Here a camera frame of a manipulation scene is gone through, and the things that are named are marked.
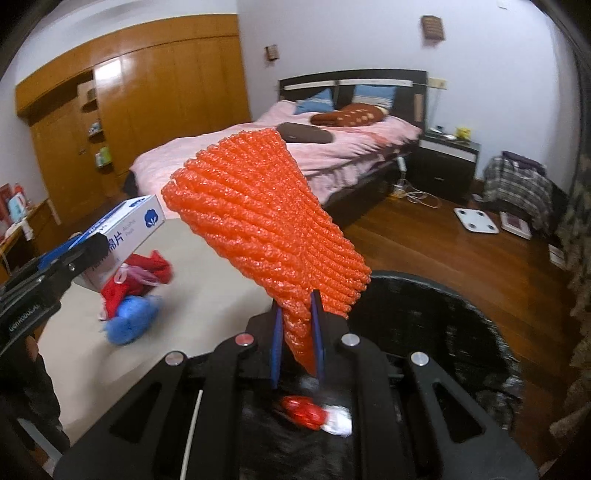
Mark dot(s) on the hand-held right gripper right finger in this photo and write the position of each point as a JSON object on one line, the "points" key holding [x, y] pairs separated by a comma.
{"points": [[318, 339]]}

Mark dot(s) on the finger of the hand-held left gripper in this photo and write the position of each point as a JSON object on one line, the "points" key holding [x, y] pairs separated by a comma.
{"points": [[60, 253], [90, 256]]}

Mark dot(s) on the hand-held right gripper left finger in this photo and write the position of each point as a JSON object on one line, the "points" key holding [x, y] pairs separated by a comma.
{"points": [[275, 344]]}

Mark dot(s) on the red cloth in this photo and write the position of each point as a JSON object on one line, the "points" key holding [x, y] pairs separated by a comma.
{"points": [[138, 272]]}

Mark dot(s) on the white and blue box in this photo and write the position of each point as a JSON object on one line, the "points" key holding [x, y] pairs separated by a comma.
{"points": [[134, 226]]}

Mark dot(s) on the red snack wrapper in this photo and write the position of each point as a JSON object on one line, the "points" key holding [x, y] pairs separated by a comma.
{"points": [[304, 410]]}

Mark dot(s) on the blue foam net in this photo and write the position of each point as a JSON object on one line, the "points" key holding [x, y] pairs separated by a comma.
{"points": [[127, 323]]}

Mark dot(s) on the black bagged trash bin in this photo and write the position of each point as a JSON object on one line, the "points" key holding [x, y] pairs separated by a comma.
{"points": [[438, 332]]}

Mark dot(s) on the orange foam fruit net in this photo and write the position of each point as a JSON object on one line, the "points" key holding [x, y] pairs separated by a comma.
{"points": [[268, 207]]}

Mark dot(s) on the wooden side desk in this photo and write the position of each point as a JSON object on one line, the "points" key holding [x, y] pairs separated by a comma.
{"points": [[23, 240]]}

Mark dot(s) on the dark wooden bed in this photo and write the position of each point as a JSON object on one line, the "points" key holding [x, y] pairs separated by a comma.
{"points": [[369, 184]]}

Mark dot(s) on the wooden wardrobe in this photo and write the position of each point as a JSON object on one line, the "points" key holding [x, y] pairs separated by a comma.
{"points": [[161, 92]]}

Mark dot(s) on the pink blanket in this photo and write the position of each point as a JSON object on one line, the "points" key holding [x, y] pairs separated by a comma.
{"points": [[351, 152]]}

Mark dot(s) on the white bathroom scale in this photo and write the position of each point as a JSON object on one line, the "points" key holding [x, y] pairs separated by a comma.
{"points": [[476, 220]]}

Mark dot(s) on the dark brown cushion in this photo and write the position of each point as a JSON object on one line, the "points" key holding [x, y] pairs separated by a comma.
{"points": [[304, 134]]}

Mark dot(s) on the dark nightstand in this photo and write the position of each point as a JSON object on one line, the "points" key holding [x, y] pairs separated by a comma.
{"points": [[443, 170]]}

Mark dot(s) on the brown dotted cushion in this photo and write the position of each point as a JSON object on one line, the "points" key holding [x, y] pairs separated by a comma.
{"points": [[351, 115]]}

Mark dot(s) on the white framed board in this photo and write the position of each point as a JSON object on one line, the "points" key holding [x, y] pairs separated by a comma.
{"points": [[517, 225]]}

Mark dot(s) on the blue pillow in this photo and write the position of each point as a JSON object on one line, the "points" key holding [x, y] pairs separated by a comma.
{"points": [[316, 101], [374, 96]]}

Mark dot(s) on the plaid cloth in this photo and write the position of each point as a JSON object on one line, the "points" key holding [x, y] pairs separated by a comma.
{"points": [[517, 189]]}

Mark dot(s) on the yellow toy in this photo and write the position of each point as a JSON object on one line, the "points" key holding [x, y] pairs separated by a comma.
{"points": [[463, 133]]}

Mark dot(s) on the small white box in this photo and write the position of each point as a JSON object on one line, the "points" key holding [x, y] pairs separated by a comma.
{"points": [[556, 256]]}

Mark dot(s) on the patterned curtain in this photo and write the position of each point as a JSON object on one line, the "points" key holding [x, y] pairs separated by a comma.
{"points": [[577, 230]]}

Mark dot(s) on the small wall lamp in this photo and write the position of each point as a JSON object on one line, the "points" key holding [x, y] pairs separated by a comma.
{"points": [[272, 53]]}

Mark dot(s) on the wall socket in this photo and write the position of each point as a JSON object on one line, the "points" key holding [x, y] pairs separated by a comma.
{"points": [[437, 83]]}

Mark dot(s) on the large wall lamp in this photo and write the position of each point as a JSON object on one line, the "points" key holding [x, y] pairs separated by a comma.
{"points": [[432, 28]]}

